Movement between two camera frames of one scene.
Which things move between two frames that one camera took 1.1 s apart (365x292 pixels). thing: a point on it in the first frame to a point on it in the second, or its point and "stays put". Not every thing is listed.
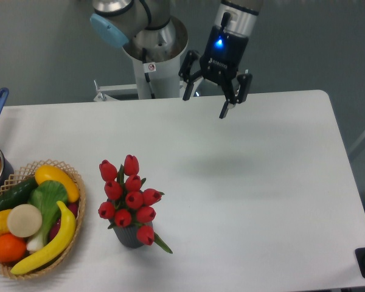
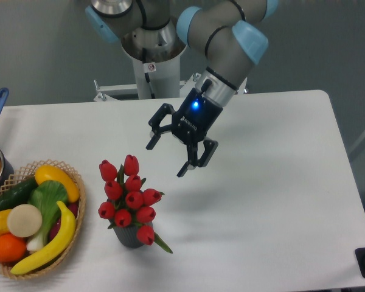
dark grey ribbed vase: [128, 235] stays put
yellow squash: [50, 173] stays put
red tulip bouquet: [129, 204] stays put
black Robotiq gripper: [221, 59] to [193, 117]
